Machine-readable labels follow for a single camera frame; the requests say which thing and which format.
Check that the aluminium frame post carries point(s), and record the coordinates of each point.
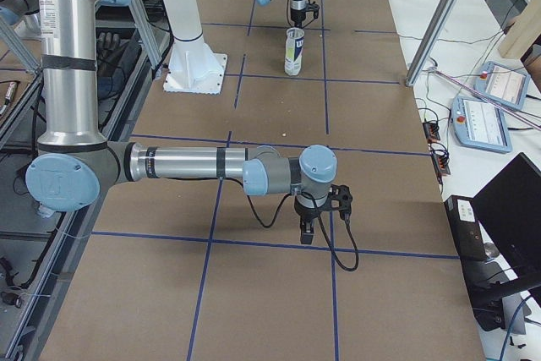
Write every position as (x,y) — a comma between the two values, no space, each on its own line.
(431,36)

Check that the near teach pendant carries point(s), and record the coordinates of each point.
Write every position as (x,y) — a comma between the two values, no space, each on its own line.
(479,125)

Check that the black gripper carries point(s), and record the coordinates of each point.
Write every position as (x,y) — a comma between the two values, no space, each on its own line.
(297,17)
(305,210)

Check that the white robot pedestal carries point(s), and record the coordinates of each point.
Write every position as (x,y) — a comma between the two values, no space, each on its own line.
(193,67)

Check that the far teach pendant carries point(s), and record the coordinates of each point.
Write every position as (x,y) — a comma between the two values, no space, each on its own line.
(503,84)

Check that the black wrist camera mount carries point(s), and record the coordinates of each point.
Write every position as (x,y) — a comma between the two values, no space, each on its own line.
(343,198)

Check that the black computer box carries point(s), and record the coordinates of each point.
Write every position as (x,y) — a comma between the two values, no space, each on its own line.
(465,228)

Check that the blue tape line lengthwise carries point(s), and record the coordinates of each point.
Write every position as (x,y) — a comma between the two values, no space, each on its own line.
(331,216)

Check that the blue tape line crosswise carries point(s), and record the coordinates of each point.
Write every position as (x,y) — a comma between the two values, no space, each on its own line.
(265,245)

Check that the orange black connector block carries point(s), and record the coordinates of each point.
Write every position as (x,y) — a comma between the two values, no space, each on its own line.
(431,130)

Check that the clear tennis ball can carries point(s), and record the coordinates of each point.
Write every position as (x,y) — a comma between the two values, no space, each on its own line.
(293,51)

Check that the teach pendant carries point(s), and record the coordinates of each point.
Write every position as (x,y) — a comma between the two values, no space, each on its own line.
(479,125)
(503,84)

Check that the wooden board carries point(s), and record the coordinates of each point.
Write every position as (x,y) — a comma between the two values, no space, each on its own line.
(523,33)

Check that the black monitor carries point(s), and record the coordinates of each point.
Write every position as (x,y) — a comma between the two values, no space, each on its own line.
(508,207)

